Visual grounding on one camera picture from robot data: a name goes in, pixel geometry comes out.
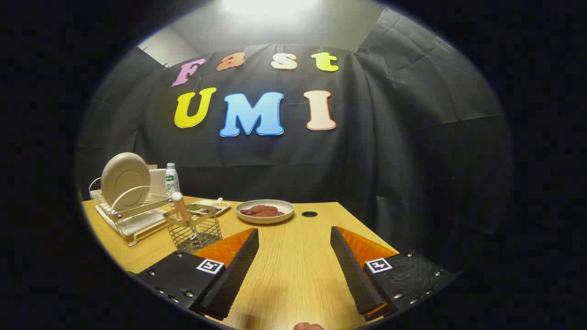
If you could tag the beige plate with meat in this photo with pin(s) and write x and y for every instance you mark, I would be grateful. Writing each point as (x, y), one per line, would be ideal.
(275, 219)

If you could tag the white bottle with green label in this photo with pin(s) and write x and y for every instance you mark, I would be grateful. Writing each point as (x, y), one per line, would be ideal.
(171, 181)

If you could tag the black table grommet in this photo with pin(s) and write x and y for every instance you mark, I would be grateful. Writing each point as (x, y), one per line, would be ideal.
(309, 214)

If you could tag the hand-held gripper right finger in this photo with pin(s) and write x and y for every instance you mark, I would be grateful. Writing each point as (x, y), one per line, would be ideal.
(355, 275)

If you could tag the white divided dish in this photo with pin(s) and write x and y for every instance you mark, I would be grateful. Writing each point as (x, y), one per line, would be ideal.
(222, 208)

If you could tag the black backdrop cloth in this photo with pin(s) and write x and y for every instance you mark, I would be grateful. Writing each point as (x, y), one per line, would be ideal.
(390, 151)

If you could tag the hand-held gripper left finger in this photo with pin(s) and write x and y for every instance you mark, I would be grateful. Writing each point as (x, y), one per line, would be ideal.
(234, 279)

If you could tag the white toaster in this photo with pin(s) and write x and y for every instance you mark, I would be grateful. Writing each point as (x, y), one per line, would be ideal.
(158, 181)

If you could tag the red meat slice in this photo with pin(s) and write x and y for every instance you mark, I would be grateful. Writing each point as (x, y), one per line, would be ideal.
(250, 211)
(273, 211)

